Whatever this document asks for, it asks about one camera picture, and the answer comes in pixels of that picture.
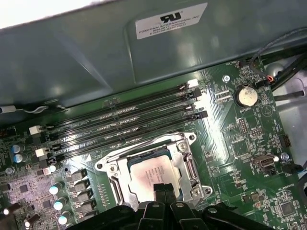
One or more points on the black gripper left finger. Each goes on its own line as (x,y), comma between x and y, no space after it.
(153,215)

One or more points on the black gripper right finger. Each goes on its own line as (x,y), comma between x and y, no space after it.
(182,215)

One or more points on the silver CPU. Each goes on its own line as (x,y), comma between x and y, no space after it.
(148,175)

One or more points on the metal socket cover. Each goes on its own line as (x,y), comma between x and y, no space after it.
(122,171)

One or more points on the CPU socket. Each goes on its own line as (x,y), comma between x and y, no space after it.
(104,165)

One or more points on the green motherboard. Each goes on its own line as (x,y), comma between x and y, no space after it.
(220,148)

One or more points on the black RAM slot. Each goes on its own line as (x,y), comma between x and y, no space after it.
(120,128)
(120,118)
(120,108)
(120,137)

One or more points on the round coin battery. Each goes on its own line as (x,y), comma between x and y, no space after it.
(245,95)

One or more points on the black PC case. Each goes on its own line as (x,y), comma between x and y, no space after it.
(72,60)

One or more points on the white case label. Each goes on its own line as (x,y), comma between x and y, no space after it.
(171,21)

